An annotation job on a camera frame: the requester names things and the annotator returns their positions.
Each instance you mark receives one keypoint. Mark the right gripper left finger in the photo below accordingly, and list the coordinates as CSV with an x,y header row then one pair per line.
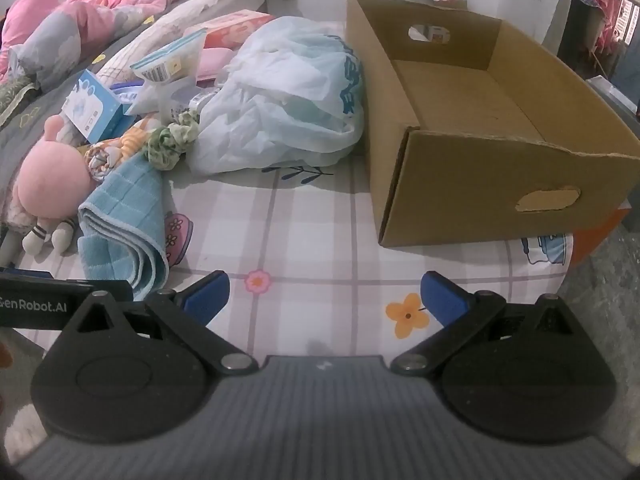
x,y
185,315

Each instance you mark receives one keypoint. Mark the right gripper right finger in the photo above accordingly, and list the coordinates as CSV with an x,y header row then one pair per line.
x,y
463,316

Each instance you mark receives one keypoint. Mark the blue towel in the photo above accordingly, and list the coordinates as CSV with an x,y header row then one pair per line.
x,y
123,229

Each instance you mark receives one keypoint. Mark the pink plush doll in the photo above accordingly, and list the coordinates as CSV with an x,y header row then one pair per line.
x,y
53,181

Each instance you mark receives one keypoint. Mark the orange patterned cloth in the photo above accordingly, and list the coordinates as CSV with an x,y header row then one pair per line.
x,y
105,156

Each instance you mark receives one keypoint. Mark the green floral scrunchie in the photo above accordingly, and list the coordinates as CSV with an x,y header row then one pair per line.
x,y
167,144

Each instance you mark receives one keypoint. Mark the blue white tissue box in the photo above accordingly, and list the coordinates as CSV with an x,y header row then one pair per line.
x,y
95,110

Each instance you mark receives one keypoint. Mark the blue white wipes pack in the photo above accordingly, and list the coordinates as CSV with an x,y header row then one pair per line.
x,y
164,66

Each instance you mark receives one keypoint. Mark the pink cloth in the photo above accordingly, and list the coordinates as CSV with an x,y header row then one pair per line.
x,y
212,62

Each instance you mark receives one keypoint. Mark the plaid bed sheet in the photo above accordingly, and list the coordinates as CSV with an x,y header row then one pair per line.
x,y
307,275

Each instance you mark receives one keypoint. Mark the brown cardboard box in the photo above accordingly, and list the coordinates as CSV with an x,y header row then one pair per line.
x,y
475,132

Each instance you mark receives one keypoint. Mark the white plastic bag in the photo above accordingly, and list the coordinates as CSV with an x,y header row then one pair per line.
x,y
292,93

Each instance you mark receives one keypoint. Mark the white fringed blanket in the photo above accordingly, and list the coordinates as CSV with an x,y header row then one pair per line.
x,y
113,64

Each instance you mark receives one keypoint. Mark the pink grey quilt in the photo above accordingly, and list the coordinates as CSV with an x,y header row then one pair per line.
x,y
45,39

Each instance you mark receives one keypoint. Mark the red pink wipes pack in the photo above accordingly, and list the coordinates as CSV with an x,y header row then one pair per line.
x,y
231,30

